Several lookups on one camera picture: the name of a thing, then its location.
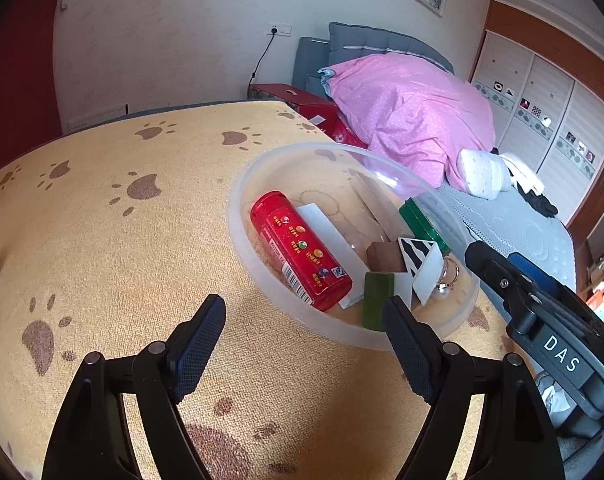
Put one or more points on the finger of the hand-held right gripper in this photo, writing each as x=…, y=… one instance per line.
x=529, y=267
x=487, y=262

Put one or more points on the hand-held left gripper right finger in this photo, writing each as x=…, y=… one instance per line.
x=409, y=350

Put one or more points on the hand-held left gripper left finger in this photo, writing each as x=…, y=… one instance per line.
x=199, y=350

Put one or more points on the green and white tile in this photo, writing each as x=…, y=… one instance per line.
x=377, y=295

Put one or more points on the grey card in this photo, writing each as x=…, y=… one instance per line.
x=327, y=230
x=417, y=252

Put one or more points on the green metal tin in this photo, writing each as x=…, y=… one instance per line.
x=422, y=222

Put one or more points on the brown wooden block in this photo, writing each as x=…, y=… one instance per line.
x=384, y=256

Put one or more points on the red cylindrical can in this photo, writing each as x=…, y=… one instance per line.
x=297, y=250

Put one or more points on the clear plastic bowl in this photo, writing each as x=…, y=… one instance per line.
x=292, y=170

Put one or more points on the white quilted mattress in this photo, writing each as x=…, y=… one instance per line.
x=522, y=230

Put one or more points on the white crumpled paper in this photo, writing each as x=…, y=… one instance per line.
x=554, y=395

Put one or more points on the black cloth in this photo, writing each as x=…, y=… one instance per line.
x=539, y=202

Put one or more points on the white cloth bundle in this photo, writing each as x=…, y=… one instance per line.
x=479, y=172

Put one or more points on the yellow paw print blanket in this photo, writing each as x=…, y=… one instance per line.
x=107, y=235

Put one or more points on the pink dotted quilt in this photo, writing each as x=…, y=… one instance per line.
x=412, y=110

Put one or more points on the white and brown wardrobe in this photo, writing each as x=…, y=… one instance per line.
x=542, y=90

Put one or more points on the red patterned box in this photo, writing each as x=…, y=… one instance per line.
x=344, y=132

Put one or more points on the grey padded headboard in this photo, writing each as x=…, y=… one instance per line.
x=372, y=40

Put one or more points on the red bedside cabinet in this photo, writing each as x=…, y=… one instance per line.
x=287, y=92

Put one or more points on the red curtain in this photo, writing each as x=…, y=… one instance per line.
x=17, y=85

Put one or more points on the white wall socket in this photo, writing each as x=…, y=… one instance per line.
x=278, y=30

